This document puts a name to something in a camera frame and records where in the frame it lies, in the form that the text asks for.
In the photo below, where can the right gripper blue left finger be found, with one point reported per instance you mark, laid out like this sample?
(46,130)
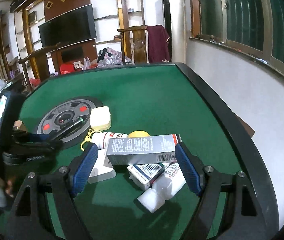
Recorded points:
(81,167)

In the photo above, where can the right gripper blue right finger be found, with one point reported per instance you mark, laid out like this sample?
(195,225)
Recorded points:
(191,167)

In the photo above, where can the black marker green end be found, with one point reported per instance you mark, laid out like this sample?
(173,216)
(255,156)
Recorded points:
(66,130)

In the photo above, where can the grey silver long carton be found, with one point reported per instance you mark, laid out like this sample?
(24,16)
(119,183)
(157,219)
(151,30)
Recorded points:
(143,150)

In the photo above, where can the white square paper box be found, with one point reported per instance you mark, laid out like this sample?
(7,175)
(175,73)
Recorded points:
(102,170)

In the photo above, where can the cardboard box tray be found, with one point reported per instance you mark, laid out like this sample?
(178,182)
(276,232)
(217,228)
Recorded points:
(19,126)

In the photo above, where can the yellow keyring loop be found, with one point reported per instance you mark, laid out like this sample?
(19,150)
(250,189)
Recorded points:
(88,137)

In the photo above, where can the white plastic bottle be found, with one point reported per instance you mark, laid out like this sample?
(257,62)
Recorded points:
(165,187)

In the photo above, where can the white medicine bottle red label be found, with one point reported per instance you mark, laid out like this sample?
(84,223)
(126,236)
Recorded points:
(101,139)

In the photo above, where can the round grey table control panel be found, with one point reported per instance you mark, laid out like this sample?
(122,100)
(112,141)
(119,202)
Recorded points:
(75,111)

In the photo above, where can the white blue medicine box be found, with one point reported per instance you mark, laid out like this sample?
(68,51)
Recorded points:
(143,175)

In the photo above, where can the white square case yellow base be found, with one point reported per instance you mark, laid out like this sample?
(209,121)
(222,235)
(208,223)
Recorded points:
(100,118)

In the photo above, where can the yellow round object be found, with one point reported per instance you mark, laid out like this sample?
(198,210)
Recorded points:
(137,134)

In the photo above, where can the dark wooden chair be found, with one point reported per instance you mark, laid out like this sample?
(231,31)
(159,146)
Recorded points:
(42,66)

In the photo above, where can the pile of clothes bags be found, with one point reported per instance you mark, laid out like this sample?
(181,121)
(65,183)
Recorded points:
(109,57)

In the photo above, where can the maroon jacket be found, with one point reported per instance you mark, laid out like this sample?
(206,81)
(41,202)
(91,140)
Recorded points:
(158,50)

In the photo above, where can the black flat screen television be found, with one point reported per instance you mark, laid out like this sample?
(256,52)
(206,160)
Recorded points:
(69,28)

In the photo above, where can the wooden chair with maroon cloth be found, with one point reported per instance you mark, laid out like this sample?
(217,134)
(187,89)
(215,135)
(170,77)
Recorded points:
(134,39)

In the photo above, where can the silver standing air conditioner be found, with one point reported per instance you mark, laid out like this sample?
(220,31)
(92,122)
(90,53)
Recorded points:
(174,15)

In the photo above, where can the window with wooden frame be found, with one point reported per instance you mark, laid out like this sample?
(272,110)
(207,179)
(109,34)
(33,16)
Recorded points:
(252,27)

